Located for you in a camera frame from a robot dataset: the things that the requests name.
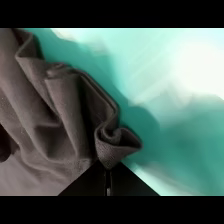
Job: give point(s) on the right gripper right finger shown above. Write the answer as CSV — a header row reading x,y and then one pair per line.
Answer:
x,y
131,182

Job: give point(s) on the grey garment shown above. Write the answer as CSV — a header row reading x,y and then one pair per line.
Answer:
x,y
50,116

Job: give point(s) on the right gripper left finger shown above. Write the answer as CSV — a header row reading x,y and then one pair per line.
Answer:
x,y
86,182

